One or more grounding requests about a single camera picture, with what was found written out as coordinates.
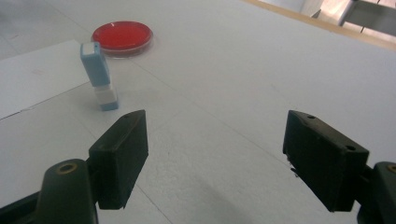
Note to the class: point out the round red ink pad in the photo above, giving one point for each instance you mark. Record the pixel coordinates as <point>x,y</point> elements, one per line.
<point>124,35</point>

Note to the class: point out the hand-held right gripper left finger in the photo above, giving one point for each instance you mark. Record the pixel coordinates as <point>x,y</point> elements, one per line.
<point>120,161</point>

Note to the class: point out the white paper sheet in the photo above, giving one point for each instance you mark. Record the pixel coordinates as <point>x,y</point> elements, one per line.
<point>31,81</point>

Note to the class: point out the white metal desk frame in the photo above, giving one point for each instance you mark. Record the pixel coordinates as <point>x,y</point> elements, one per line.
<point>345,12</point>

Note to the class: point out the blue and white stamp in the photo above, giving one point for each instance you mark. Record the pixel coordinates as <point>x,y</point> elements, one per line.
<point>96,68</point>

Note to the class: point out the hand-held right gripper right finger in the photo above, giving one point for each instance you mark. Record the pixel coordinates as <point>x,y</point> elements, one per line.
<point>323,161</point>

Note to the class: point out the blue stamp cap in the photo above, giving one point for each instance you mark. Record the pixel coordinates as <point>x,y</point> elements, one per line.
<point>109,106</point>

